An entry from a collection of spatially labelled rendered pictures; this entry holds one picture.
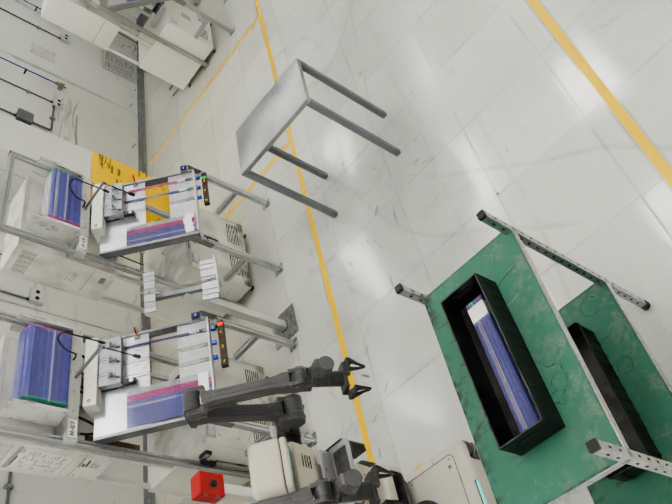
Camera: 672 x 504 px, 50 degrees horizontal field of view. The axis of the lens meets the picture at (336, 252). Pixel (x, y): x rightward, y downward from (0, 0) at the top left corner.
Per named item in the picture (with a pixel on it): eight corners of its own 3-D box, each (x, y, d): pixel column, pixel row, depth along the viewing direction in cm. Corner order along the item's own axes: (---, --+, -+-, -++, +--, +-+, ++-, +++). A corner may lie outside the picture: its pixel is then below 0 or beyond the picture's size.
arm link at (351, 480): (313, 484, 225) (319, 510, 219) (321, 465, 217) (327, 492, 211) (349, 480, 228) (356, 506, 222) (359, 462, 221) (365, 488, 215)
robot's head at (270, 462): (261, 516, 249) (251, 499, 238) (254, 462, 263) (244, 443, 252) (301, 506, 249) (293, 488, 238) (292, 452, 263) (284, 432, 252)
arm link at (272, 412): (179, 408, 257) (180, 433, 250) (183, 386, 248) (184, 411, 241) (299, 405, 271) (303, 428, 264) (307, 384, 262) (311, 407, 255)
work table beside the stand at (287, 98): (401, 152, 474) (306, 99, 428) (334, 218, 509) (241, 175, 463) (385, 111, 503) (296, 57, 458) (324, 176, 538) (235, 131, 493)
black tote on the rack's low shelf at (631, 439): (558, 352, 289) (542, 345, 283) (592, 328, 281) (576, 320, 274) (624, 484, 251) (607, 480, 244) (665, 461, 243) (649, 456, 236)
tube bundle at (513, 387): (471, 309, 250) (465, 306, 248) (486, 297, 246) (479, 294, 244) (528, 437, 215) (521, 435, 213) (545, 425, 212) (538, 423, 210)
